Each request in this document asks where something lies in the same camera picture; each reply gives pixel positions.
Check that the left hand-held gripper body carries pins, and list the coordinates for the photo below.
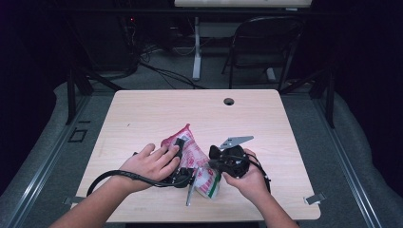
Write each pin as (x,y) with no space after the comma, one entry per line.
(182,177)

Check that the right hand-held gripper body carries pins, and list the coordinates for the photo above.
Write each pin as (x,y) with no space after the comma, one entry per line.
(234,161)

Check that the white red green plastic bag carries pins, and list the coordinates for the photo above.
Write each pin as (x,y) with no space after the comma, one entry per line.
(193,152)

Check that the person's right hand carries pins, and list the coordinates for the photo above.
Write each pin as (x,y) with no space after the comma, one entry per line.
(253,186)

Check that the person's left hand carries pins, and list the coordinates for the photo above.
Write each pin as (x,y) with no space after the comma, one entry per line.
(149,167)

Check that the black folding chair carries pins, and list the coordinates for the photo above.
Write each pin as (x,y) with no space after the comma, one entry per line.
(231,63)

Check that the black metal stand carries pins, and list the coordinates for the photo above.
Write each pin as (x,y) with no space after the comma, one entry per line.
(71,95)
(331,101)

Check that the dark equipment rack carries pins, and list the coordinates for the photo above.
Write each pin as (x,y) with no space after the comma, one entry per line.
(107,47)

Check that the white desk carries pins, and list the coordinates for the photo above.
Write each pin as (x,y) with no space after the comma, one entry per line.
(240,3)

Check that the grey metal table bracket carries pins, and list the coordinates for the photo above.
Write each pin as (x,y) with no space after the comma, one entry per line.
(315,199)
(74,200)

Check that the aluminium floor rail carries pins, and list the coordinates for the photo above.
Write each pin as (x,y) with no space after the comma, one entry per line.
(44,164)
(347,164)

